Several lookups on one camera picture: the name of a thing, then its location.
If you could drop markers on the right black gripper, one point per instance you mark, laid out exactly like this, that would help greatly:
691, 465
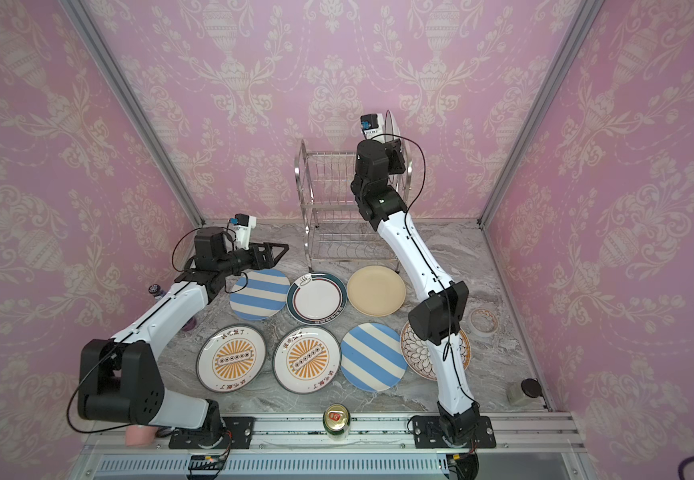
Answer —
394, 159

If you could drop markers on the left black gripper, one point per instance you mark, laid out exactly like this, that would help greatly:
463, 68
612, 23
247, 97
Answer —
267, 262

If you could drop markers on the white plate dark rim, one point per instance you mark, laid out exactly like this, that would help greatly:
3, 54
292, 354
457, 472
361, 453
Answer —
393, 136

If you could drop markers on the green red rimmed white plate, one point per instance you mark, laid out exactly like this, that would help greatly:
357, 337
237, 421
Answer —
316, 298

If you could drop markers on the plain cream plate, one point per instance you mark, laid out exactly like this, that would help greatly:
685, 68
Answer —
376, 291

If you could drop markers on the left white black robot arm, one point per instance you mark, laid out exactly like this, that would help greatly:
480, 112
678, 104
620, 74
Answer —
120, 381

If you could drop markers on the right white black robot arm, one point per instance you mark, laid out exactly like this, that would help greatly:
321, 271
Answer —
436, 318

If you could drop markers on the blue striped plate rear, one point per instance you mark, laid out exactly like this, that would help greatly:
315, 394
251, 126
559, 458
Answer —
259, 294

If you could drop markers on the blue striped plate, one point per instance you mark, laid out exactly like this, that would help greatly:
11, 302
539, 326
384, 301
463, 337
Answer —
371, 357
259, 294

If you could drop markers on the orange sunburst plate left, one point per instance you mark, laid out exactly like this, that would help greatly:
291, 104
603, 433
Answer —
231, 358

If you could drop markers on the orange sunburst plate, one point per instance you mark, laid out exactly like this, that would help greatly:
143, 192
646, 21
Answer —
306, 360
231, 358

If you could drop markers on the orange sunburst plate right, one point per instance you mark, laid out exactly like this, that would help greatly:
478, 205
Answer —
306, 360

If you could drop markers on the purple bottle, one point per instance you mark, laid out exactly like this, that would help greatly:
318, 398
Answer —
156, 291

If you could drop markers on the blue striped plate front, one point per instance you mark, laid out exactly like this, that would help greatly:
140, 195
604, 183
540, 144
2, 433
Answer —
371, 357

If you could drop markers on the floral pattern plate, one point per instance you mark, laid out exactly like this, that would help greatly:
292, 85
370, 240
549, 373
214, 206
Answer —
416, 354

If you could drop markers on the green gold can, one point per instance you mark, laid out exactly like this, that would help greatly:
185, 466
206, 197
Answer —
336, 421

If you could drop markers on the tape roll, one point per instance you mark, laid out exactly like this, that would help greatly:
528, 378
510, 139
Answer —
484, 323

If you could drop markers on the pink cup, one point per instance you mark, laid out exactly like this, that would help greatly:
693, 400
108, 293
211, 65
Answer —
140, 435

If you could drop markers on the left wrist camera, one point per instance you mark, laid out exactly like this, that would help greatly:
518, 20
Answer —
243, 225

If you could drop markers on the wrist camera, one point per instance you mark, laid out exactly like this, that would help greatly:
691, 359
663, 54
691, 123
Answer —
372, 125
243, 225

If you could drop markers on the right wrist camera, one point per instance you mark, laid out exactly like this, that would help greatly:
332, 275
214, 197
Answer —
372, 125

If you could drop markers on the silver wire dish rack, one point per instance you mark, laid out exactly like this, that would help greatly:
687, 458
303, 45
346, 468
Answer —
334, 230

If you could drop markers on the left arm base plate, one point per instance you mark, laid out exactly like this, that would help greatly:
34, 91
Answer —
233, 433

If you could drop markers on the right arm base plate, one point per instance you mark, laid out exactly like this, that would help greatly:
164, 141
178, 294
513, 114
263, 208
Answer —
428, 434

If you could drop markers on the aluminium rail frame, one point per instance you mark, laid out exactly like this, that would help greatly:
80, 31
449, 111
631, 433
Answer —
379, 446

